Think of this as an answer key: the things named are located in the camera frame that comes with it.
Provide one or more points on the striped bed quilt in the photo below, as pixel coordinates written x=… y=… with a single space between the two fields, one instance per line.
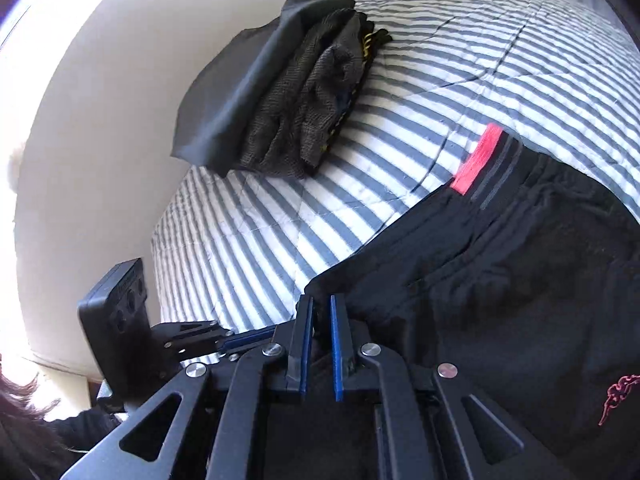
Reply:
x=400 y=85

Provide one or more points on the black pants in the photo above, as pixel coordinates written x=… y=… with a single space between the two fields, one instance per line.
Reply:
x=500 y=285

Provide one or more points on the dark mesh folded garment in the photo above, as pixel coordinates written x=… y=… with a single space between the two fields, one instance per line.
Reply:
x=300 y=110

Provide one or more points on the black folded garment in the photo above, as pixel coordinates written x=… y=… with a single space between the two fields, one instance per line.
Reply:
x=240 y=85

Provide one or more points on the black garment yellow stitching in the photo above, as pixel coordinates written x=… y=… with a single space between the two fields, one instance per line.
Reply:
x=372 y=40

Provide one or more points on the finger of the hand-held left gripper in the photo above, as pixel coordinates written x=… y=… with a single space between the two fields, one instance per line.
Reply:
x=200 y=355
x=240 y=340

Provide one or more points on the person's dark hair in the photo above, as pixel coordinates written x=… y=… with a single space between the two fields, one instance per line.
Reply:
x=20 y=425

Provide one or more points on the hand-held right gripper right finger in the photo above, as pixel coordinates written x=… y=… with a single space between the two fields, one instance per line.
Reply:
x=340 y=350

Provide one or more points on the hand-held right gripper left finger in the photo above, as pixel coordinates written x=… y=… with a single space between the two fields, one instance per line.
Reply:
x=300 y=350

